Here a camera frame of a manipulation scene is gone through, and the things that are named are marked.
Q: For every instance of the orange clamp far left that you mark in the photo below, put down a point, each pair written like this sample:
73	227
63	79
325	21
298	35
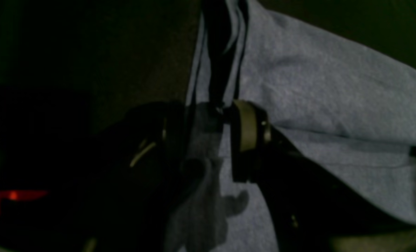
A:
21	195

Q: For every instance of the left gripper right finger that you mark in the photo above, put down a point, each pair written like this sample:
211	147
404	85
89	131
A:
311	209

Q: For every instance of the blue-grey t-shirt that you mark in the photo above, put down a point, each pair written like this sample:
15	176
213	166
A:
343	105

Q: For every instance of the black table cloth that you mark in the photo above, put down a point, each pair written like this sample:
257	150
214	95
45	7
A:
70	69

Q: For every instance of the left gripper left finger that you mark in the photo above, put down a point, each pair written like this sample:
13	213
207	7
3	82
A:
116	194

